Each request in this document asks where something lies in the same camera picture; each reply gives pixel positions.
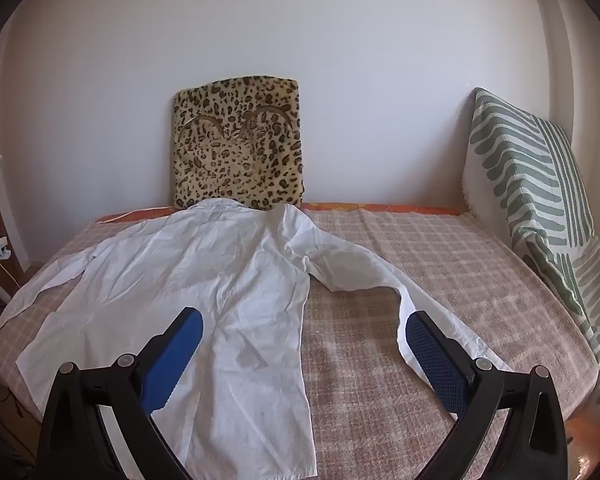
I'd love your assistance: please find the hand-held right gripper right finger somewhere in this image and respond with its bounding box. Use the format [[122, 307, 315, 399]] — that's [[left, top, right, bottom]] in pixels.
[[405, 310, 583, 480]]

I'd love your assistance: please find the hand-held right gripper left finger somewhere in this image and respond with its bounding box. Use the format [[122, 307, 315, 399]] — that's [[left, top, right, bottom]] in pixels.
[[36, 306, 204, 480]]

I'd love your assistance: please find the white shirt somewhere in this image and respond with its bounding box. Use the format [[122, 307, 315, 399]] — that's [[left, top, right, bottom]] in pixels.
[[0, 197, 513, 478]]

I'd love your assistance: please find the pink plaid blanket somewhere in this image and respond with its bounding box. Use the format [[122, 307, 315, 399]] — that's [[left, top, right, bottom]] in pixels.
[[0, 207, 600, 480]]

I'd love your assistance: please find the orange floral bedsheet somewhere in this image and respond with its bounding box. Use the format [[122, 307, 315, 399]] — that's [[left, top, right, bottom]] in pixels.
[[96, 202, 476, 223]]

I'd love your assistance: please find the green striped pillow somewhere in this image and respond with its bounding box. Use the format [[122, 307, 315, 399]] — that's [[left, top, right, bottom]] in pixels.
[[461, 86, 600, 421]]

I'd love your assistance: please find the leopard print cushion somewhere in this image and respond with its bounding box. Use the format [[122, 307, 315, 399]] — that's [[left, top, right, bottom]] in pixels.
[[170, 76, 307, 211]]

